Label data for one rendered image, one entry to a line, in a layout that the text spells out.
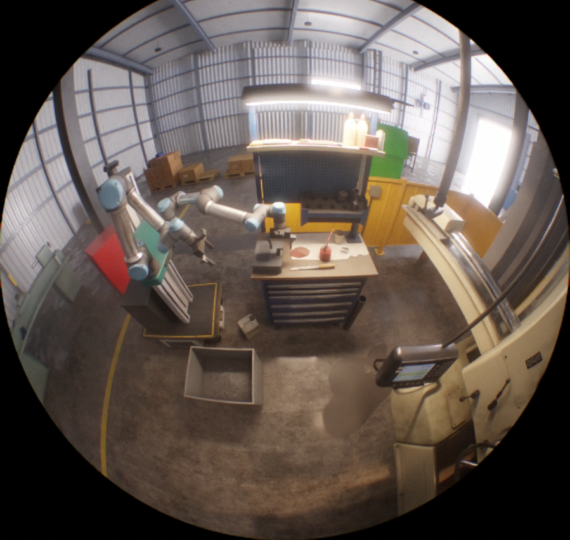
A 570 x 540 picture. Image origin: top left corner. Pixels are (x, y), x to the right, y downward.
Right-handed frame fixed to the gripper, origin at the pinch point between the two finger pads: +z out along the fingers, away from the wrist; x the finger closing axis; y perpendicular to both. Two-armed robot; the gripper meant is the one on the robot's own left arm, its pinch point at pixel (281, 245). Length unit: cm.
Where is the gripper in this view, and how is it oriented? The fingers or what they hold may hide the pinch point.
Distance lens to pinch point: 125.9
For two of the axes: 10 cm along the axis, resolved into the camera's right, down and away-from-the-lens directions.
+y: 0.4, -6.9, 7.2
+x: -10.0, -0.1, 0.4
